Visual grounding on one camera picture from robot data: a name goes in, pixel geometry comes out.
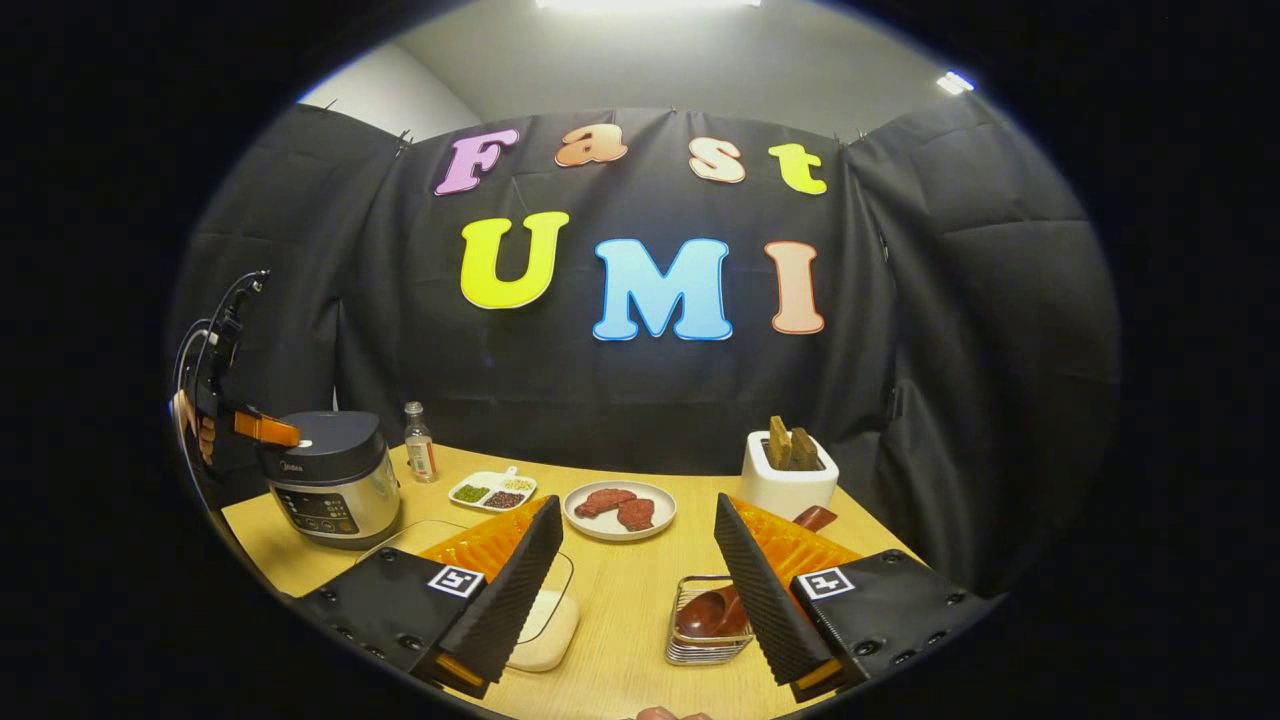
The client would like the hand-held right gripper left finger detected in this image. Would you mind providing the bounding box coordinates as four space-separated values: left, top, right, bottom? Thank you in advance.
295 495 566 699

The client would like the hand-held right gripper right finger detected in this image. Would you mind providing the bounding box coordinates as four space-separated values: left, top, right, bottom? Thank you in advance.
712 492 991 703

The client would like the clear container of white rice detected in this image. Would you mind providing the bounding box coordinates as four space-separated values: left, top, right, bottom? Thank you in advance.
355 518 581 673

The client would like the brown wooden spoon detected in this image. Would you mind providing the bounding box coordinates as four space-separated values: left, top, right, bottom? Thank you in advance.
675 505 839 641

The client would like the metal wire chopstick holder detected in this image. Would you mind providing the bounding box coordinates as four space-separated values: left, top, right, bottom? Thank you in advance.
665 574 756 667

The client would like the black silver rice cooker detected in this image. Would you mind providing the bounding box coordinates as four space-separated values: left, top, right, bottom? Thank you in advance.
255 410 403 551

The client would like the white divided bean dish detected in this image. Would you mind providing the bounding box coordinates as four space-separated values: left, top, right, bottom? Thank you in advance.
448 466 538 513

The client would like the white toaster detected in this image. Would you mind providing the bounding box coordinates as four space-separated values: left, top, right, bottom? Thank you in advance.
740 430 840 521

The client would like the white round plate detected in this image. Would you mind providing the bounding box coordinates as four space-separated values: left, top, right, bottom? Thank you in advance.
563 481 678 543

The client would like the small clear glass bottle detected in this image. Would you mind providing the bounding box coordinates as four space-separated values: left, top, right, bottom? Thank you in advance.
403 401 439 484

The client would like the black backdrop cloth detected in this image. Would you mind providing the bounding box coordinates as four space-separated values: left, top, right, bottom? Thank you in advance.
165 95 1121 601

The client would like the large ceiling light panel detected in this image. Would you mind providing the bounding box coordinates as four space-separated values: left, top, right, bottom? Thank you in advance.
535 0 761 13

